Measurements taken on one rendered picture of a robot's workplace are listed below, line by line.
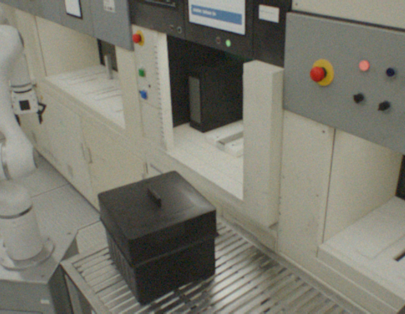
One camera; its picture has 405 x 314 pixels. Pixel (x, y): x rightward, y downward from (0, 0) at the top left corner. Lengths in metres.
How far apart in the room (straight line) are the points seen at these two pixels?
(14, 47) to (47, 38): 1.73
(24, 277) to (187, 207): 0.61
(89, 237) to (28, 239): 1.40
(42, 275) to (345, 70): 1.14
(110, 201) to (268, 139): 0.52
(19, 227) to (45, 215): 1.72
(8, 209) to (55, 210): 1.79
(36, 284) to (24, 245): 0.14
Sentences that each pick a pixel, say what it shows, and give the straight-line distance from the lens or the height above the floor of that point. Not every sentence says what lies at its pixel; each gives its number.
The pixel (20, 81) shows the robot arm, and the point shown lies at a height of 1.21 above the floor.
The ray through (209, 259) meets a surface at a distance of 1.48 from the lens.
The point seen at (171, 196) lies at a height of 1.01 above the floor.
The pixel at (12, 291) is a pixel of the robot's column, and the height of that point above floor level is 0.70.
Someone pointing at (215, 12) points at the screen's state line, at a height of 1.52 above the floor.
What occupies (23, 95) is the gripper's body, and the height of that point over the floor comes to 1.14.
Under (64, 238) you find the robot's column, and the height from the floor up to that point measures 0.76.
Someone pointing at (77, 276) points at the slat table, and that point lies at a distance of 1.60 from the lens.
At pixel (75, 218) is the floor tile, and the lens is 3.24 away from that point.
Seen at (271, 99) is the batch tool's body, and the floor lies 1.32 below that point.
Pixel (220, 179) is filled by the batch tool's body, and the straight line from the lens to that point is 1.80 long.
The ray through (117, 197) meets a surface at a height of 1.01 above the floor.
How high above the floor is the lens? 1.79
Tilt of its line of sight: 28 degrees down
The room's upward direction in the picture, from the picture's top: 2 degrees counter-clockwise
